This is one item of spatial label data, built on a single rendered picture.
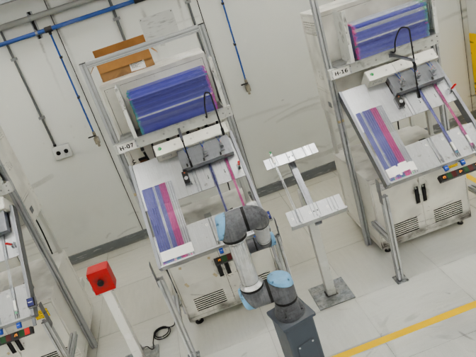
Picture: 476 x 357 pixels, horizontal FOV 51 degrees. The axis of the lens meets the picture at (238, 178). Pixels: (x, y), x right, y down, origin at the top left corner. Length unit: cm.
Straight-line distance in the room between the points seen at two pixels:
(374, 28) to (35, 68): 281
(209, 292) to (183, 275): 23
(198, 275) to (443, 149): 176
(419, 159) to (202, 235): 141
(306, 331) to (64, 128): 301
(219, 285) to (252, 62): 216
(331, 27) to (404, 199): 126
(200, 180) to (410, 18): 167
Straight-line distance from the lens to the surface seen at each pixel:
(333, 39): 348
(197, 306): 354
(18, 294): 326
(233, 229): 220
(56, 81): 466
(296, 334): 257
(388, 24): 341
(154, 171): 321
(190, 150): 316
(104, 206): 495
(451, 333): 315
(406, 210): 367
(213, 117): 318
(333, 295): 350
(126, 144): 320
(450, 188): 378
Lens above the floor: 217
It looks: 23 degrees down
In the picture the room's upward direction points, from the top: 18 degrees counter-clockwise
